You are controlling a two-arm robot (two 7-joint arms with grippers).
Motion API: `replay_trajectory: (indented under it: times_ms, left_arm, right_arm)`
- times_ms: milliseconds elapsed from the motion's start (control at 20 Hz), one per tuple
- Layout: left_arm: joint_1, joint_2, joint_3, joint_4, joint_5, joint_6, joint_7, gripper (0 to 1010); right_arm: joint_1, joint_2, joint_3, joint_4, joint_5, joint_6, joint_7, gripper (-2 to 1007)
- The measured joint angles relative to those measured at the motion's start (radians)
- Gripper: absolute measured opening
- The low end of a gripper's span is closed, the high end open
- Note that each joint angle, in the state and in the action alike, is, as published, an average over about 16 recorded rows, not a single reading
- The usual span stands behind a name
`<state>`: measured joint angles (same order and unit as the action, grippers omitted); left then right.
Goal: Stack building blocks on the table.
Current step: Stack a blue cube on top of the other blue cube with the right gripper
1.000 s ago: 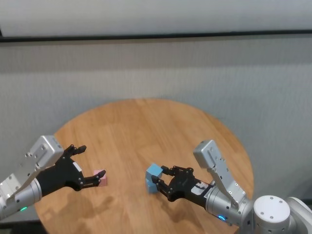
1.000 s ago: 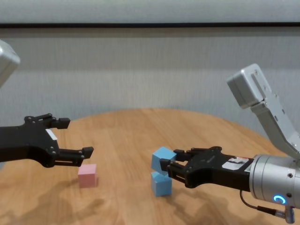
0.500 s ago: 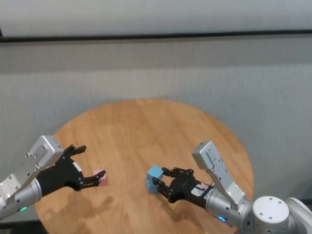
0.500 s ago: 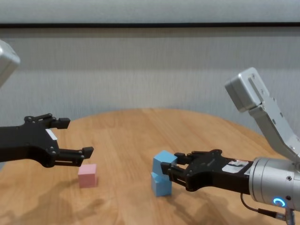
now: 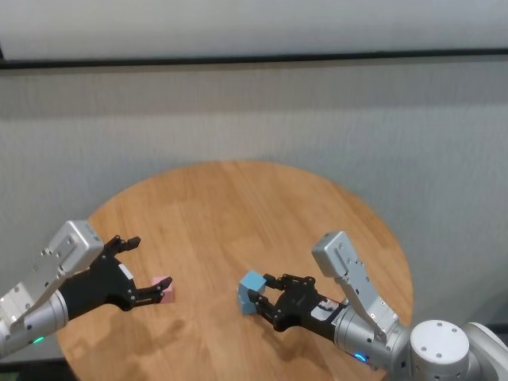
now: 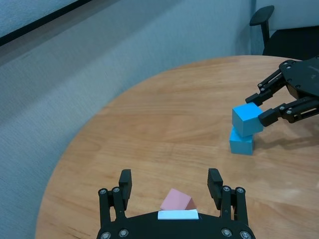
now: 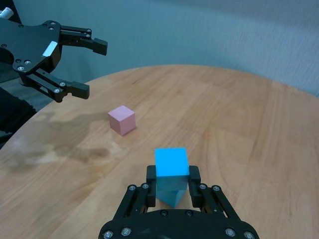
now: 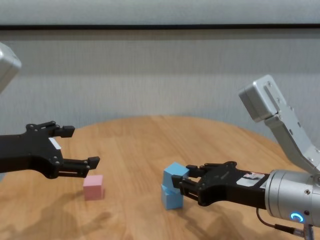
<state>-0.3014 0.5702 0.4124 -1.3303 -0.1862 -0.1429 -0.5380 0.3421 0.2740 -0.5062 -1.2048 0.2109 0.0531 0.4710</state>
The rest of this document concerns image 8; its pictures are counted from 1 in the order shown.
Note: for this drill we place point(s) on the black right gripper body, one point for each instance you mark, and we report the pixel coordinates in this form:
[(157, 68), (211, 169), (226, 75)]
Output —
[(225, 185)]

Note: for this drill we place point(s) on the pink wooden cube block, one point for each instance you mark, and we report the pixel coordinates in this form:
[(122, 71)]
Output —
[(93, 187)]

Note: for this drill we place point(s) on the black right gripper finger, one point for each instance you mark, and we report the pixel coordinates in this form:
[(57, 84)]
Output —
[(188, 187), (196, 171)]

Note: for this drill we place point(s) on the black wall strip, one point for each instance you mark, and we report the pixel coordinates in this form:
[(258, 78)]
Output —
[(160, 27)]

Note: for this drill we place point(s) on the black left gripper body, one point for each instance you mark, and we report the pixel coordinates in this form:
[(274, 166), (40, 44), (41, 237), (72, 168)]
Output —
[(27, 152)]

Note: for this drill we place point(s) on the silver flexible conduit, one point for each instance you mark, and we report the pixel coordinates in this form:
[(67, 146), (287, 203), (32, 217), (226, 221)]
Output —
[(308, 232)]

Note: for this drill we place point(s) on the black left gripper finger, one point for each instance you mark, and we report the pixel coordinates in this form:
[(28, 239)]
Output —
[(92, 162), (68, 131)]

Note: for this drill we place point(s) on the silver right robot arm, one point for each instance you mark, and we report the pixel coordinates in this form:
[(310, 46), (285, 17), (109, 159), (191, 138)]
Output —
[(290, 192)]

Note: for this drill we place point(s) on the blue wooden cube block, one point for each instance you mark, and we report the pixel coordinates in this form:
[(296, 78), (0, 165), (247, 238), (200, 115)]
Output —
[(171, 201), (175, 170)]

